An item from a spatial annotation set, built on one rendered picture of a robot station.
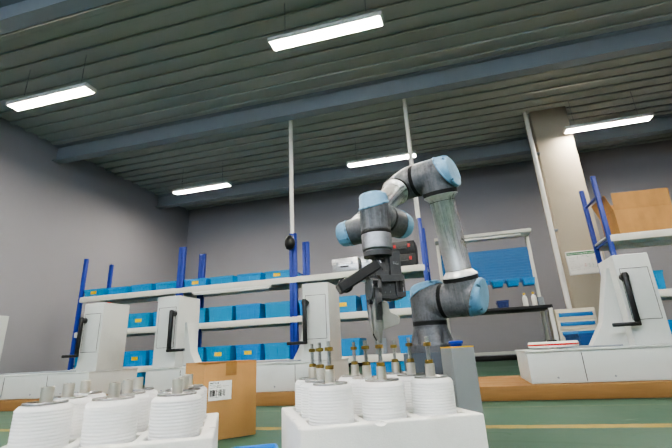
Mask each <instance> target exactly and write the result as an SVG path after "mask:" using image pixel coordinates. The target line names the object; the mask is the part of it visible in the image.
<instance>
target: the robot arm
mask: <svg viewBox="0 0 672 448"><path fill-rule="evenodd" d="M460 184H461V177H460V173H459V171H458V169H457V167H456V165H455V163H454V162H453V161H452V159H451V158H449V157H448V156H445V155H442V156H439V157H433V158H432V159H429V160H425V161H422V162H419V163H416V164H413V165H410V166H407V167H405V168H403V169H401V170H400V171H398V172H397V173H396V174H394V175H393V176H392V177H391V178H390V179H388V180H387V181H386V182H385V183H384V185H383V187H382V190H381V191H379V190H373V191H368V192H365V193H363V194H361V195H360V197H359V212H358V213H357V214H356V215H355V216H354V217H353V218H352V219H350V220H348V221H346V220H345V221H344V222H341V223H339V224H338V225H337V227H336V238H337V240H338V242H339V243H340V244H341V245H342V246H344V247H348V246H355V245H358V244H362V251H363V256H364V259H366V260H372V262H370V263H369V264H367V265H366V266H364V267H363V268H361V269H359V270H358V271H356V272H355V273H353V274H352V275H350V276H348V277H343V278H341V279H340V280H339V282H338V284H337V285H336V289H337V291H338V293H339V294H343V293H348V292H350V291H351V290H352V289H353V287H354V286H355V285H357V284H358V283H360V282H361V281H363V280H364V279H365V280H366V282H365V296H366V304H367V313H368V319H369V323H370V328H371V332H372V336H373V337H374V339H375V341H376V342H377V341H378V342H379V343H382V336H383V330H384V329H387V328H390V327H393V326H396V325H398V324H399V322H400V319H399V316H398V315H396V314H393V313H391V312H390V309H389V304H388V302H391V301H397V300H400V299H402V298H404V297H406V287H405V278H404V274H402V271H401V261H400V252H392V249H393V247H392V237H395V238H400V239H403V238H406V237H408V236H409V235H410V234H411V233H412V232H413V229H414V221H413V218H412V217H411V216H410V215H409V214H407V213H406V212H405V211H403V210H399V209H397V208H396V207H397V206H398V205H401V204H403V203H404V202H405V201H406V200H409V199H412V198H415V197H419V196H423V198H424V200H425V201H426V202H428V203H429V204H430V208H431V212H432V217H433V221H434V225H435V229H436V234H437V238H438V242H439V246H440V251H441V255H442V259H443V263H444V268H445V272H446V273H445V275H444V277H443V278H442V279H443V283H442V281H441V280H430V281H423V282H420V283H417V284H415V285H413V286H412V287H411V288H410V302H411V311H412V321H413V334H412V339H411V343H412V346H410V347H411V353H426V348H425V346H423V342H425V339H424V337H425V336H428V339H429V342H431V346H429V347H430V348H429V349H430V352H441V351H440V349H441V348H440V347H449V346H450V344H449V341H454V340H453V338H452V336H451V333H450V331H449V329H448V325H447V318H456V317H467V316H470V317H473V316H476V315H482V314H484V313H485V312H486V311H487V308H488V304H489V290H488V285H487V283H486V281H485V279H484V278H481V277H479V276H478V272H477V271H475V270H474V269H472V267H471V263H470V259H469V255H468V251H467V247H466V243H465V239H464V235H463V231H462V227H461V223H460V218H459V214H458V210H457V206H456V202H455V196H456V194H457V193H458V191H457V187H458V186H459V185H460ZM380 261H381V262H380ZM403 287H404V292H403Z"/></svg>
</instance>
